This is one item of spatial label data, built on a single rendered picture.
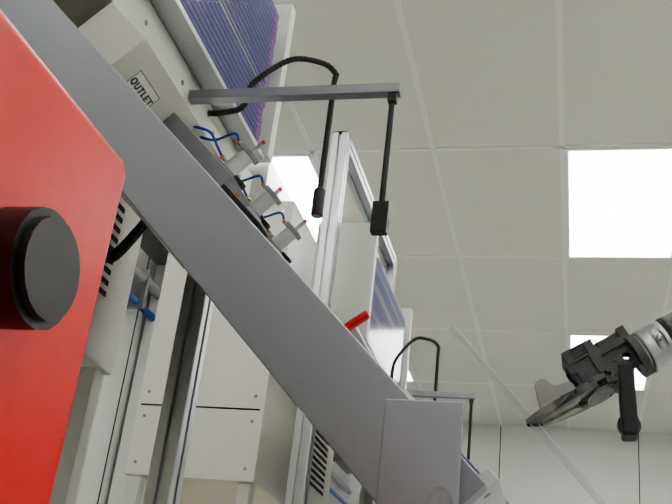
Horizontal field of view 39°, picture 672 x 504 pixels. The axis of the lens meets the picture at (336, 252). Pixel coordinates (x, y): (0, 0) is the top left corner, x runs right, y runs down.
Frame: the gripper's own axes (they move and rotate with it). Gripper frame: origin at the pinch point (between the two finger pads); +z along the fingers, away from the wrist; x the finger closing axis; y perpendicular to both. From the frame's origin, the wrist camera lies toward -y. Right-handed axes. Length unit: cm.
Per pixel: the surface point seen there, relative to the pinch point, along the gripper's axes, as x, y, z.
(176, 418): 20, 20, 48
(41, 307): 127, -24, 23
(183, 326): 20, 34, 42
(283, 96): 45, 45, 12
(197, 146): 58, 34, 24
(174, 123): 58, 39, 26
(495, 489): 86, -26, 13
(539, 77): -185, 177, -91
